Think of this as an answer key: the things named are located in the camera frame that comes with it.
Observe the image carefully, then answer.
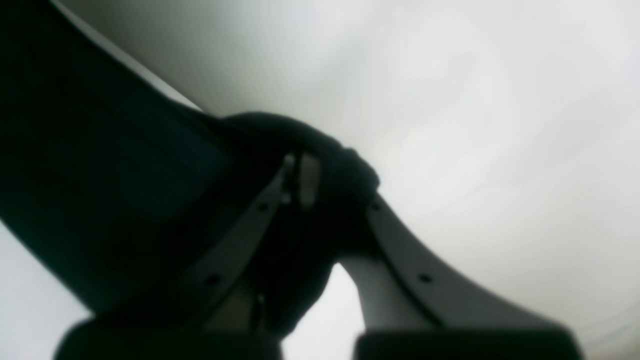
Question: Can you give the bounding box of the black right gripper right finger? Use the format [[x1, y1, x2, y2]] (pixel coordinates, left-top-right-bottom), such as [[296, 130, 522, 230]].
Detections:
[[340, 194, 585, 360]]

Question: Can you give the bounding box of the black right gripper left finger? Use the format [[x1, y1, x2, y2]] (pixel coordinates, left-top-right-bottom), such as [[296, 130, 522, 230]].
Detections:
[[55, 152, 321, 360]]

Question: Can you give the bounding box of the black printed T-shirt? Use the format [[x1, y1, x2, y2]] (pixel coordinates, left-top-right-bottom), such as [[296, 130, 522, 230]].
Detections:
[[0, 0, 379, 313]]

